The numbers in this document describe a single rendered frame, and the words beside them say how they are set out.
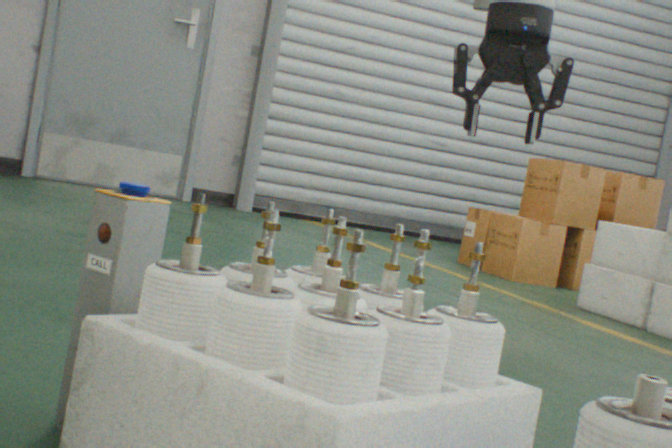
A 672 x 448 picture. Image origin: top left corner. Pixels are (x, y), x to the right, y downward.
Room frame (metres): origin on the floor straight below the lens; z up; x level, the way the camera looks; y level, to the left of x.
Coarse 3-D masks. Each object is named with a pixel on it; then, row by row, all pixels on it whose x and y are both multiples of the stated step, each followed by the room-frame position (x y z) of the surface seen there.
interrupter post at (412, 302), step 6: (408, 288) 1.06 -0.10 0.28; (408, 294) 1.05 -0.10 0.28; (414, 294) 1.04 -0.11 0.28; (420, 294) 1.05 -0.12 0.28; (402, 300) 1.06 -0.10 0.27; (408, 300) 1.05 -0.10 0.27; (414, 300) 1.04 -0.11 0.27; (420, 300) 1.05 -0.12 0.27; (402, 306) 1.05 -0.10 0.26; (408, 306) 1.05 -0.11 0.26; (414, 306) 1.04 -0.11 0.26; (420, 306) 1.05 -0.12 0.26; (402, 312) 1.05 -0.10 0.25; (408, 312) 1.04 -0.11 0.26; (414, 312) 1.04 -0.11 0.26; (420, 312) 1.05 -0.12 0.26
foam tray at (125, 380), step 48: (96, 336) 1.08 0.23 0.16; (144, 336) 1.05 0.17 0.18; (96, 384) 1.07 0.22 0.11; (144, 384) 1.02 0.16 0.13; (192, 384) 0.98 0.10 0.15; (240, 384) 0.94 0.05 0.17; (96, 432) 1.06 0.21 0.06; (144, 432) 1.02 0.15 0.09; (192, 432) 0.97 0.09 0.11; (240, 432) 0.93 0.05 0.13; (288, 432) 0.89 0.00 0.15; (336, 432) 0.86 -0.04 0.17; (384, 432) 0.91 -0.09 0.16; (432, 432) 0.98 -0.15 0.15; (480, 432) 1.05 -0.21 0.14; (528, 432) 1.14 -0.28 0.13
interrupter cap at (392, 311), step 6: (378, 306) 1.06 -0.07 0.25; (384, 306) 1.07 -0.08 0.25; (390, 306) 1.08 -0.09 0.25; (396, 306) 1.09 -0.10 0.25; (384, 312) 1.03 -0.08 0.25; (390, 312) 1.04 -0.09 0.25; (396, 312) 1.07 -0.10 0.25; (426, 312) 1.08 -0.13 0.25; (396, 318) 1.02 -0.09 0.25; (402, 318) 1.02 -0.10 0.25; (408, 318) 1.02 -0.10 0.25; (414, 318) 1.02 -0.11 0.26; (420, 318) 1.03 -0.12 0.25; (426, 318) 1.06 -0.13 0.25; (432, 318) 1.05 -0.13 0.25; (438, 318) 1.06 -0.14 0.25; (432, 324) 1.02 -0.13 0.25; (438, 324) 1.03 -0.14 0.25
